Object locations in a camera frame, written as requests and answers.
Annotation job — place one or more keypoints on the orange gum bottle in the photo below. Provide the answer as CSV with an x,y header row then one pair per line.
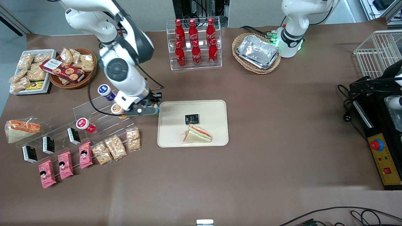
x,y
116,109

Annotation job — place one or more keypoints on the clear peanut snack bag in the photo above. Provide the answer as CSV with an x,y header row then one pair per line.
x,y
36,73
75,54
20,84
64,81
66,56
17,76
88,62
133,139
115,147
42,58
102,153
25,61

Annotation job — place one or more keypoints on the white plastic snack bin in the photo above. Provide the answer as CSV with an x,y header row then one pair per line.
x,y
52,55

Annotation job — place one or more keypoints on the dark background bar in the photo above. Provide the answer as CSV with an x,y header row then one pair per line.
x,y
12,20

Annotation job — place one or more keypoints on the red cola bottle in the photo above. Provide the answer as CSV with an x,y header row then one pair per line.
x,y
210,27
178,28
192,29
213,51
180,54
196,52

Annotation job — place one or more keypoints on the wrapped triangle sandwich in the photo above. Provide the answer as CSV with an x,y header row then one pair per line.
x,y
22,130

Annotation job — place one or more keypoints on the blue gum bottle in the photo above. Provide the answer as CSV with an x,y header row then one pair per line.
x,y
105,91

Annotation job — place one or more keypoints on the small white box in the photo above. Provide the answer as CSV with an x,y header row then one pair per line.
x,y
204,223

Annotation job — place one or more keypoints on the red gum bottle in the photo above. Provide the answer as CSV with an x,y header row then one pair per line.
x,y
85,125

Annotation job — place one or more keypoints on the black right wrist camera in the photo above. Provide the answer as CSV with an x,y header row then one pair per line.
x,y
155,97

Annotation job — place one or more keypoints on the black background equipment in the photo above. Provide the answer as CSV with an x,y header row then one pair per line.
x,y
182,8

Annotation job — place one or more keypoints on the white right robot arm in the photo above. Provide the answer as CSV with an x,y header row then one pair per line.
x,y
116,67

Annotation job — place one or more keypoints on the red cookie box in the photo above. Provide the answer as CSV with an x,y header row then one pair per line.
x,y
62,70

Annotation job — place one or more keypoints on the clear acrylic bottle rack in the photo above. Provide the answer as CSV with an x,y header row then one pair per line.
x,y
216,67

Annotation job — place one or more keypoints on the stacked foil containers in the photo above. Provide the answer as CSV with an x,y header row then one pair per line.
x,y
258,51

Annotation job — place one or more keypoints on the metal tray in machine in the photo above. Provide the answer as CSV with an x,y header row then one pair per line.
x,y
395,113

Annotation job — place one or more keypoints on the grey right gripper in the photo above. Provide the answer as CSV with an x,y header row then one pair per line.
x,y
154,97

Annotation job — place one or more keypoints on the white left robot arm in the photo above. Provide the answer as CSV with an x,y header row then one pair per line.
x,y
293,34

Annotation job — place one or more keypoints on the clear acrylic step display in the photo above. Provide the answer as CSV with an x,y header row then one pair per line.
x,y
94,110

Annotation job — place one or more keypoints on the black gum box gold print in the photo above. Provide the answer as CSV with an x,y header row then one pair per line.
x,y
192,119

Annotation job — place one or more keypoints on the grey background shelf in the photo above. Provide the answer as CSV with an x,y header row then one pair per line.
x,y
380,8

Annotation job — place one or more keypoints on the pink snack pack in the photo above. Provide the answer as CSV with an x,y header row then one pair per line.
x,y
85,155
65,165
47,174

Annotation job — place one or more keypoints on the unwrapped triangle sandwich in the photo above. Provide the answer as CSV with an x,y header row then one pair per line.
x,y
197,135

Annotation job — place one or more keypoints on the black sealing machine yellow panel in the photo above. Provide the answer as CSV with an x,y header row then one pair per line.
x,y
377,125

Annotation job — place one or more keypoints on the yellow snack pack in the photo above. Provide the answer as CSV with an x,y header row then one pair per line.
x,y
35,85

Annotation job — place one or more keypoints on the beige serving tray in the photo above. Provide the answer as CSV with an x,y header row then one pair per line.
x,y
176,125

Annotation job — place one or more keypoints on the wicker basket with snacks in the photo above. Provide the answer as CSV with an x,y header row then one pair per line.
x,y
90,78

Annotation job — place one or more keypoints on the wicker basket with foil containers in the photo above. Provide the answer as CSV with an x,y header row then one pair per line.
x,y
241,62

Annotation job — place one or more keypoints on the black white gum box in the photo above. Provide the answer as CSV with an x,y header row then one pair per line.
x,y
29,153
73,136
48,145

